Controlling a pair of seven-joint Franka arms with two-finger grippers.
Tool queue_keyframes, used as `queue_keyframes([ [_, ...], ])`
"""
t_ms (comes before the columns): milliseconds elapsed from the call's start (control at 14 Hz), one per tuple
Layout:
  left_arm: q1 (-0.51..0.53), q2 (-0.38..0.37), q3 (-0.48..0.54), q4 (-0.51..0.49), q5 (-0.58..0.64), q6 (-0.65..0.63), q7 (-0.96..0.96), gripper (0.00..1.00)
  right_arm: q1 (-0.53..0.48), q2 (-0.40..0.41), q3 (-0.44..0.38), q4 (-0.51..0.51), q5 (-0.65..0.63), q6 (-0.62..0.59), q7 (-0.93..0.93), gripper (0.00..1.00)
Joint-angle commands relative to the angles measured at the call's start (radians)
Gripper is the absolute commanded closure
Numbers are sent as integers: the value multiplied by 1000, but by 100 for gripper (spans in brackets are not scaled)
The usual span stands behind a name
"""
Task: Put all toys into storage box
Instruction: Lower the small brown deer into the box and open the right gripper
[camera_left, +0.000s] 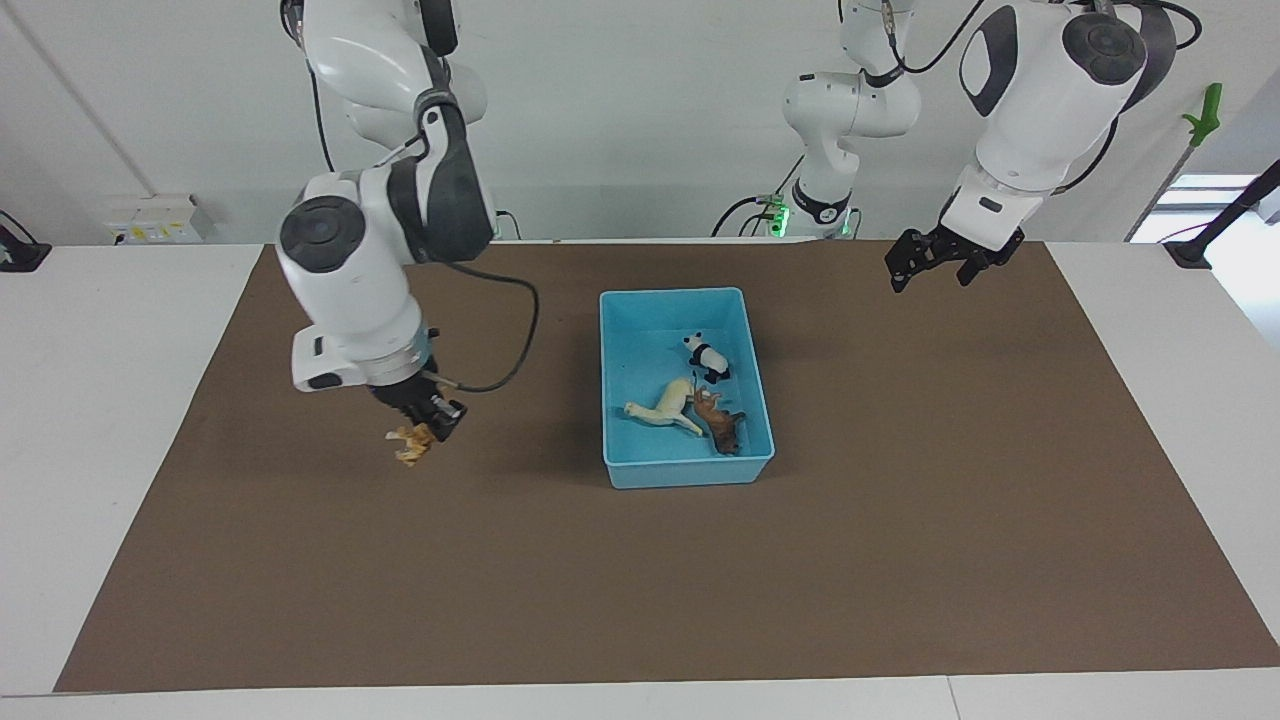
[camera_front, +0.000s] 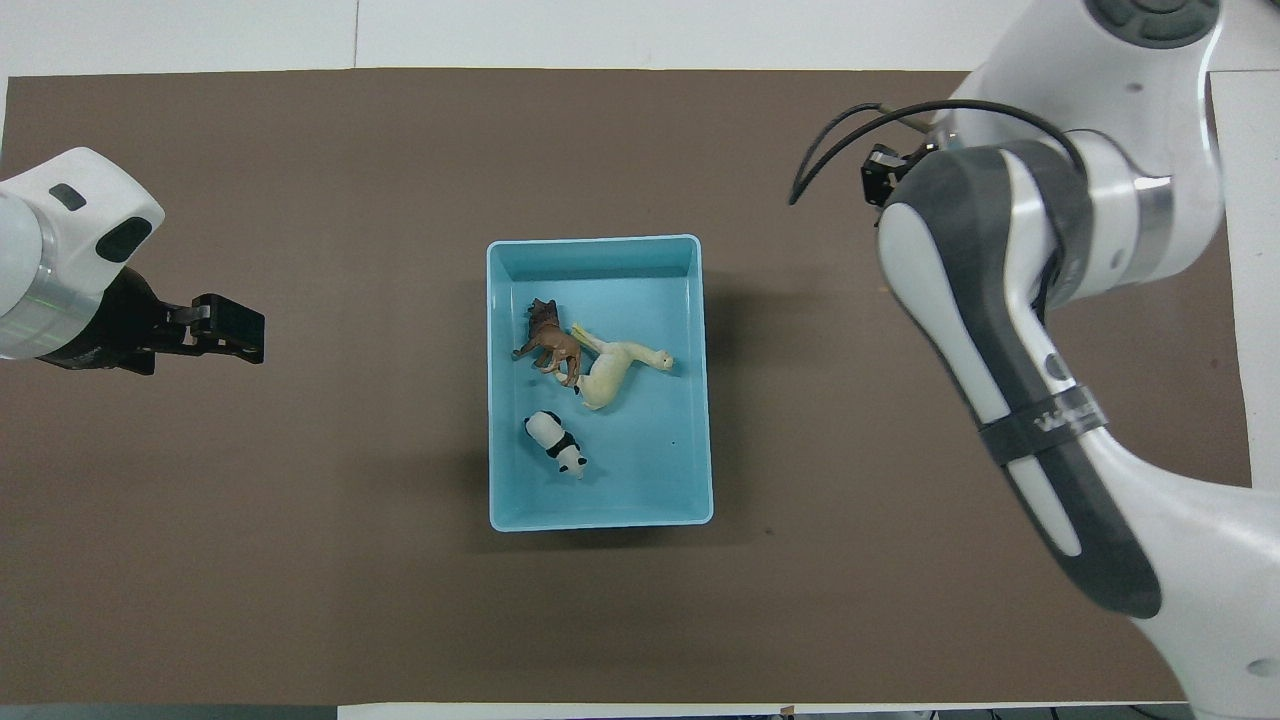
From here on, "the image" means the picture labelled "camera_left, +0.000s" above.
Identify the white wall socket box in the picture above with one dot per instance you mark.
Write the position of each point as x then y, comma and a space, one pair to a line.
160, 220

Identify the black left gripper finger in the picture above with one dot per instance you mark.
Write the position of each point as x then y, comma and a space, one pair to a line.
975, 270
910, 255

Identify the blue plastic storage box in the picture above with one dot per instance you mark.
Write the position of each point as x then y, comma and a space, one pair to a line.
640, 330

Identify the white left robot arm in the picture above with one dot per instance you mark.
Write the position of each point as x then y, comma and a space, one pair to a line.
1040, 100

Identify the black table clamp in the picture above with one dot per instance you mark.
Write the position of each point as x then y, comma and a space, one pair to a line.
22, 255

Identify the black and white panda toy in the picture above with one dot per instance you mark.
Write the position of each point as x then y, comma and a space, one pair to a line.
708, 358

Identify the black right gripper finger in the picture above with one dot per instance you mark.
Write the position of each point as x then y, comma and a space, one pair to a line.
448, 412
415, 420

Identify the black slanted stand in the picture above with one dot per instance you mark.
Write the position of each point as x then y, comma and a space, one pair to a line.
1225, 215

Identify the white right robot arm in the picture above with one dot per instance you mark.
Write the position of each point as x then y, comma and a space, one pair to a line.
350, 270

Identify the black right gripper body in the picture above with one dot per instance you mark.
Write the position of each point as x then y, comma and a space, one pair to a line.
405, 392

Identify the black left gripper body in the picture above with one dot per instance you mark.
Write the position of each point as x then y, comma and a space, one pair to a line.
985, 258

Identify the brown table mat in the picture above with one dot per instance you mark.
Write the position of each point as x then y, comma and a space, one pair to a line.
500, 580

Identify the orange striped tiger toy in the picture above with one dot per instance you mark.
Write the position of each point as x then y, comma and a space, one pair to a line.
412, 448

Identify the cream horse toy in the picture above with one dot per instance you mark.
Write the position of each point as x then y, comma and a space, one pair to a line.
668, 405

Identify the brown lion toy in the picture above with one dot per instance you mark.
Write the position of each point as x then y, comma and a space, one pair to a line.
725, 428

